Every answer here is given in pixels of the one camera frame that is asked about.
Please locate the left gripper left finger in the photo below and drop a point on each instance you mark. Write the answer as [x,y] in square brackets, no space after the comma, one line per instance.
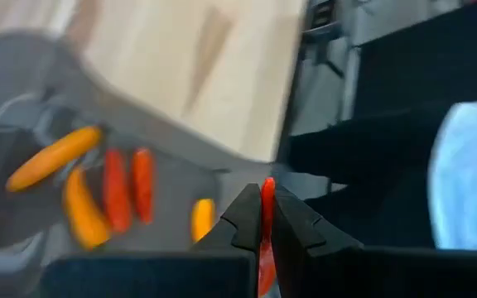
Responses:
[180,273]

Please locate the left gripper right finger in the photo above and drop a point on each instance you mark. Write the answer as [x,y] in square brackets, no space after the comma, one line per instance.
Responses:
[346,273]

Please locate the orange plastic pepper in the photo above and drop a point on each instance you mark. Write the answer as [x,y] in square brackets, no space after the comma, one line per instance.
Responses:
[83,211]
[52,159]
[203,219]

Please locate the red plastic pepper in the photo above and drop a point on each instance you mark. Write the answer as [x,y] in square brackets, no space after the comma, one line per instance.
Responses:
[143,186]
[116,190]
[268,198]

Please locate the black desk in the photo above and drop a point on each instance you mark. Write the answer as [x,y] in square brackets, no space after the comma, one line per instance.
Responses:
[429,62]

